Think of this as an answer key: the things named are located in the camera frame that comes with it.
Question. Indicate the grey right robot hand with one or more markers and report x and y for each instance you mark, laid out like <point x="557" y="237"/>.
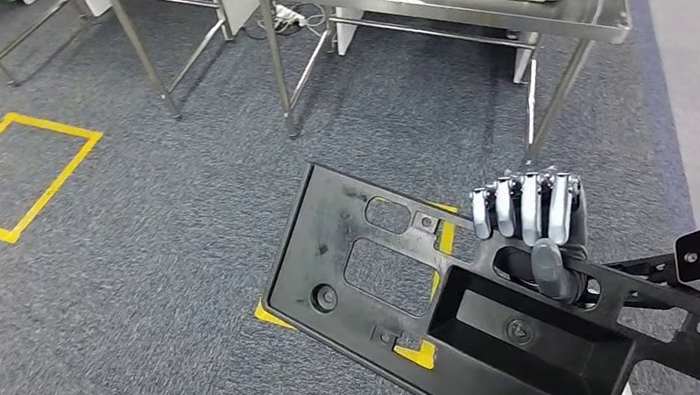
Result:
<point x="545" y="212"/>

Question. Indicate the black plastic plate bracket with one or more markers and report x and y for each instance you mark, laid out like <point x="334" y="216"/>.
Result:
<point x="327" y="225"/>

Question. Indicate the white panel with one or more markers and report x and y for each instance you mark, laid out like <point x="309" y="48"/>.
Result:
<point x="348" y="32"/>
<point x="239" y="2"/>

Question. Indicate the white power strip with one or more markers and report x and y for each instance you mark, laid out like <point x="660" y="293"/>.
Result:
<point x="288" y="16"/>

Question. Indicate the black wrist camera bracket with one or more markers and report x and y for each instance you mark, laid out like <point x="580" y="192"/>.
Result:
<point x="649" y="269"/>

